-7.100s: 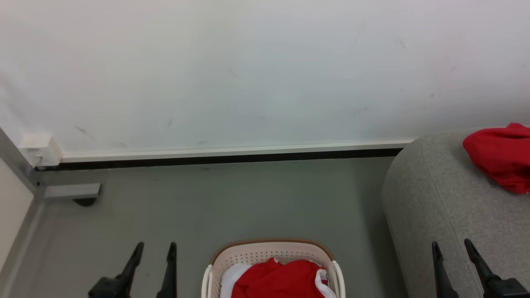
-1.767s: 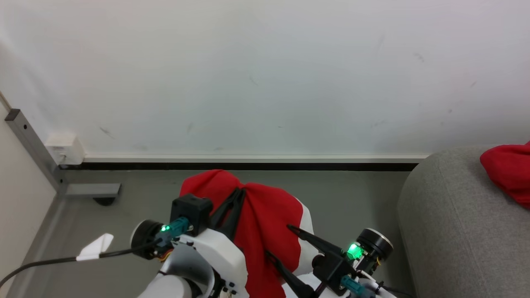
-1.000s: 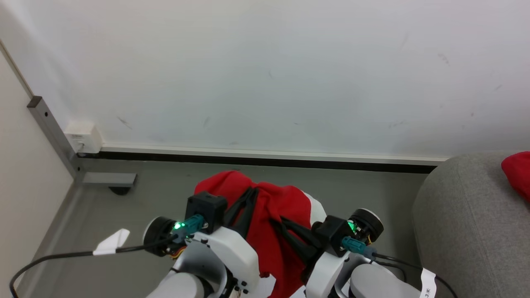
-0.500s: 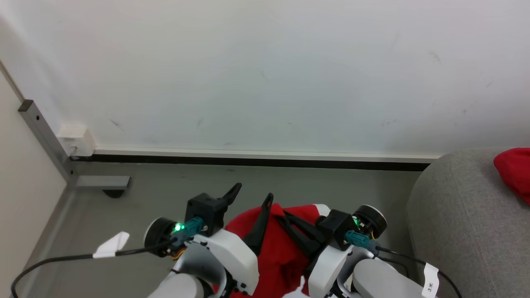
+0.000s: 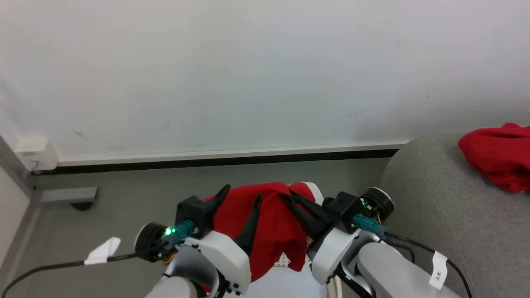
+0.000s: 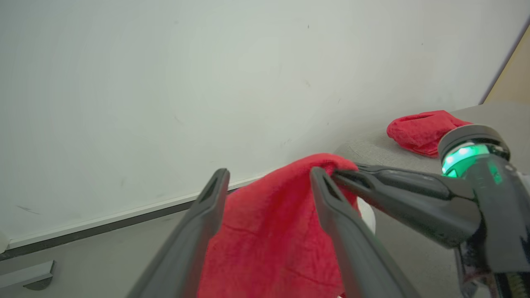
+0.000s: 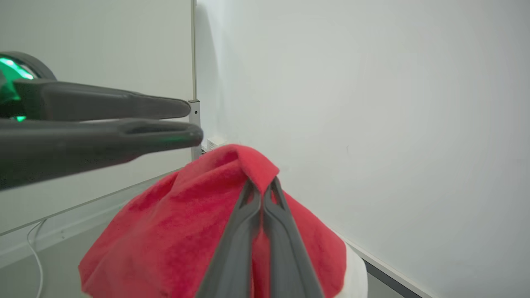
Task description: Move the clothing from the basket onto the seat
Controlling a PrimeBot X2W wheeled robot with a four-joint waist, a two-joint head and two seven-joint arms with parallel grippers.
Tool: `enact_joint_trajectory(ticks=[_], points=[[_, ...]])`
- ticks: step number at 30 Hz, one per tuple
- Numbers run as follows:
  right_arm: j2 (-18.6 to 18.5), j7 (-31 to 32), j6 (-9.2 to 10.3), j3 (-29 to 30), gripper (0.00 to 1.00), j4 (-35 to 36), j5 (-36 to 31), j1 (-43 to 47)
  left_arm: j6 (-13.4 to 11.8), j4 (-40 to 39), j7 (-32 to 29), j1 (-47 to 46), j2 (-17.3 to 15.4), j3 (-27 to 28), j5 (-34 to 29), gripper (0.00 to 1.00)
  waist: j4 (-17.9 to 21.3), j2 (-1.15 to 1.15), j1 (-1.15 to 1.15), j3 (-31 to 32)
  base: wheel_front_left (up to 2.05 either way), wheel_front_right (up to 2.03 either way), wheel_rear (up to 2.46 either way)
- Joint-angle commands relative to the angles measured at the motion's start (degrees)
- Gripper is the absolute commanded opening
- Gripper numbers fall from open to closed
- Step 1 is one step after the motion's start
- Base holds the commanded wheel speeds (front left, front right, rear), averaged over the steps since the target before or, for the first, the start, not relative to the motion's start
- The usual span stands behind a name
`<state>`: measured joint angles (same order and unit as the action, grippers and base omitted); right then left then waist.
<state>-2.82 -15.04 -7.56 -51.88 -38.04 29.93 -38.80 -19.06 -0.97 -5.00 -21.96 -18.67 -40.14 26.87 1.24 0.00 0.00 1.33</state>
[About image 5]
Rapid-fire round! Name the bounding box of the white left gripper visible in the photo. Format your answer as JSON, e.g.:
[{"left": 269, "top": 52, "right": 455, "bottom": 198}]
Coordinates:
[{"left": 182, "top": 185, "right": 263, "bottom": 297}]

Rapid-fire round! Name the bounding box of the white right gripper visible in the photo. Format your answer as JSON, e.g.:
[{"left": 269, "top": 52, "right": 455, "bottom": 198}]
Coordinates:
[{"left": 281, "top": 190, "right": 365, "bottom": 286}]

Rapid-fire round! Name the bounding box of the red and white garment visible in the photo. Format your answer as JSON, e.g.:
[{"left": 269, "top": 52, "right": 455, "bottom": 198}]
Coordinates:
[{"left": 205, "top": 182, "right": 318, "bottom": 283}]

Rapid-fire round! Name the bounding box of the red cloth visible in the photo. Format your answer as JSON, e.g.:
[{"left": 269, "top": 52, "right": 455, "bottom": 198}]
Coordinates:
[{"left": 458, "top": 123, "right": 530, "bottom": 194}]

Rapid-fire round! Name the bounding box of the grey fabric sofa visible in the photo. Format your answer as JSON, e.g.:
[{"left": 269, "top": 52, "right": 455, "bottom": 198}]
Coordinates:
[{"left": 378, "top": 128, "right": 530, "bottom": 298}]

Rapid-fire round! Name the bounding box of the white plastic laundry basket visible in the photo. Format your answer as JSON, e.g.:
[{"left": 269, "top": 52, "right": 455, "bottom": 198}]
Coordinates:
[{"left": 248, "top": 182, "right": 345, "bottom": 298}]

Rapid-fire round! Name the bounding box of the white and black baseboard strip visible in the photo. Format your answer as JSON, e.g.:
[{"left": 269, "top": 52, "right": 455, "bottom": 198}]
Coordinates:
[{"left": 31, "top": 140, "right": 411, "bottom": 176}]

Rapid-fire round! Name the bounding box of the black cable with folded tag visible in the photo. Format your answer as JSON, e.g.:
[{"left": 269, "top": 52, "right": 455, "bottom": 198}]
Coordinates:
[{"left": 0, "top": 219, "right": 196, "bottom": 296}]

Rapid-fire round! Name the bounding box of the black cable with printed tag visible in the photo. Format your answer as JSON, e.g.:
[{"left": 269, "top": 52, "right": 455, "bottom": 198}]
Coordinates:
[{"left": 353, "top": 214, "right": 475, "bottom": 298}]

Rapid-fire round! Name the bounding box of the grey metal frame foot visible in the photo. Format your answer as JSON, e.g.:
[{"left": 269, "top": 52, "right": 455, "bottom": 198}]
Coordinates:
[{"left": 40, "top": 187, "right": 99, "bottom": 204}]

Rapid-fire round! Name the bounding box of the white wall junction box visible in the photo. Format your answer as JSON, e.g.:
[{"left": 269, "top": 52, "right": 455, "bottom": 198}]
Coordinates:
[{"left": 14, "top": 137, "right": 60, "bottom": 171}]

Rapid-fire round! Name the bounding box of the grey metal frame post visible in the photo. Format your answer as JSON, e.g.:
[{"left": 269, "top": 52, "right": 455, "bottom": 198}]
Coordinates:
[{"left": 0, "top": 135, "right": 42, "bottom": 290}]

